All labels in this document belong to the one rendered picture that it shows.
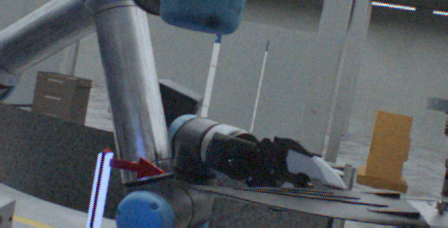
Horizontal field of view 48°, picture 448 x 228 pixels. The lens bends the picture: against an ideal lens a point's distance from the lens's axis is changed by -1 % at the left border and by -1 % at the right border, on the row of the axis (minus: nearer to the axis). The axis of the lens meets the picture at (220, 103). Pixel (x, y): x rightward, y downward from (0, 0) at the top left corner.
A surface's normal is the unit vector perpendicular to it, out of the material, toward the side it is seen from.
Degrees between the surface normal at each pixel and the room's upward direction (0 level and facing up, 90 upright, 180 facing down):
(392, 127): 90
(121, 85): 88
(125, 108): 88
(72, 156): 90
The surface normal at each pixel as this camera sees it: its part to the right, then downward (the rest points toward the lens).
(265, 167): -0.76, -0.22
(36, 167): -0.40, -0.03
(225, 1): 0.57, 0.19
